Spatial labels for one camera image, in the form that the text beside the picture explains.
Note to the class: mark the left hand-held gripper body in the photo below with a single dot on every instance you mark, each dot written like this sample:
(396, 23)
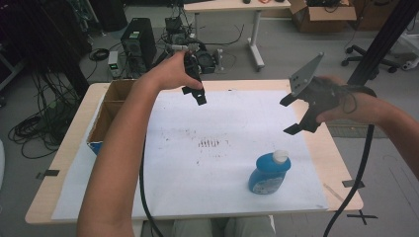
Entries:
(192, 65)

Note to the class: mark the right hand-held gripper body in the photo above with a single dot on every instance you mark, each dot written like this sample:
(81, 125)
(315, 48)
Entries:
(321, 95)

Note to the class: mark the blue bottle with white cap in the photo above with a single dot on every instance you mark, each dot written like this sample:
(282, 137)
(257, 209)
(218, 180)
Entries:
(268, 174)

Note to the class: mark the blue cardboard box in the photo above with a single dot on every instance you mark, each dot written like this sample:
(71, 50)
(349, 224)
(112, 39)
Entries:
(107, 115)

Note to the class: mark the person's left hand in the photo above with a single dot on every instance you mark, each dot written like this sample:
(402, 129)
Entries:
(169, 74)

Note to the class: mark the person's right hand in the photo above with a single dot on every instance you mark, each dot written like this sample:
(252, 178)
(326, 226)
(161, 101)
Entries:
(357, 108)

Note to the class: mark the open computer case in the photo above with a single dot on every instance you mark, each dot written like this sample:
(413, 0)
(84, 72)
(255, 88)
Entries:
(176, 33)

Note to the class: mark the black office chair base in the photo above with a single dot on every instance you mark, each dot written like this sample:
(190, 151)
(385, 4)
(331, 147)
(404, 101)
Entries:
(365, 59)

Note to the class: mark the black computer tower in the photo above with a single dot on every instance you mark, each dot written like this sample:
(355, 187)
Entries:
(138, 42)

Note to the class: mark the white paper sheet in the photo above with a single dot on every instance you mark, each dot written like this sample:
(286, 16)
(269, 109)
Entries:
(214, 164)

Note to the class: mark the white desk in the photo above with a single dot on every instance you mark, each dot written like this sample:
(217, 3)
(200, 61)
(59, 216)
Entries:
(237, 6)

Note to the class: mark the pale tape strip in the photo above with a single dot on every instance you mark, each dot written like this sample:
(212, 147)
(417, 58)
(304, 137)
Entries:
(334, 194)

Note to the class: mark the small grey device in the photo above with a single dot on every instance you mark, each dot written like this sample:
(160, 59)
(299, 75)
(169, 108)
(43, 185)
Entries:
(113, 64)

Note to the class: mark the black tape mark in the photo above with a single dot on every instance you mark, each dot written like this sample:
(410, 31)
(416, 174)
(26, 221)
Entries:
(49, 173)
(351, 183)

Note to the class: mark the open brown cardboard box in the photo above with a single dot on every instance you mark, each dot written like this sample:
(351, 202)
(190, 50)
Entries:
(324, 16)

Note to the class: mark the closed brown cardboard box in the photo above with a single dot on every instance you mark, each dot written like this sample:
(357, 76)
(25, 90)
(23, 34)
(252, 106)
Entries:
(372, 16)

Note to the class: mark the person's right leg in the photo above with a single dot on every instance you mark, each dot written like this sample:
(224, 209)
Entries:
(250, 227)

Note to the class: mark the person's leg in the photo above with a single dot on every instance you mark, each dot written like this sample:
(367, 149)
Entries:
(250, 227)
(192, 228)

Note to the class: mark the black tape cross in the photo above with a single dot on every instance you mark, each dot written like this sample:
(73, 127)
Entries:
(361, 216)

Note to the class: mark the person's left leg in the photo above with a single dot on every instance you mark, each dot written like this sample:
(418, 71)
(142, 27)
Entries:
(192, 228)

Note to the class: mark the black metal stand post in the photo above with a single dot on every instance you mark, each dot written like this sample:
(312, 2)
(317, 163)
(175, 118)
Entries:
(382, 42)

